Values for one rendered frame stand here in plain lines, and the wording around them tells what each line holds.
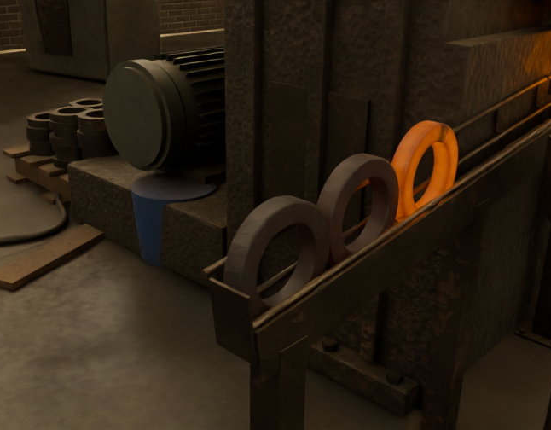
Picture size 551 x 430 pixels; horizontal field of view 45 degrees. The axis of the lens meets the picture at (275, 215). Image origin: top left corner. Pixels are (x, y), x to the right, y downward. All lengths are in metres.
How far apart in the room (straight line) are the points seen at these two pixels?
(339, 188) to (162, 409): 0.90
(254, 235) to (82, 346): 1.18
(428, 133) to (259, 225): 0.40
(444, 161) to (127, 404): 0.97
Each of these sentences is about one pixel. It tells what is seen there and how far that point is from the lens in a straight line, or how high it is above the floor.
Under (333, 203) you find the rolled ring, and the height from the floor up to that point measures 0.70.
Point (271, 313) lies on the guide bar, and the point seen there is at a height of 0.59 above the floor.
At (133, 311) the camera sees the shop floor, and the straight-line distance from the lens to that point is 2.09.
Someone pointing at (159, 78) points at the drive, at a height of 0.64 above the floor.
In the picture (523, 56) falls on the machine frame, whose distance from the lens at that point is 1.62.
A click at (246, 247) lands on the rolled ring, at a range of 0.84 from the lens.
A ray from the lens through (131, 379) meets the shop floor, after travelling 1.80.
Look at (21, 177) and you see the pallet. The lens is 3.32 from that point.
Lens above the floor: 1.05
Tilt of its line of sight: 22 degrees down
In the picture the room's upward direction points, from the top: 1 degrees clockwise
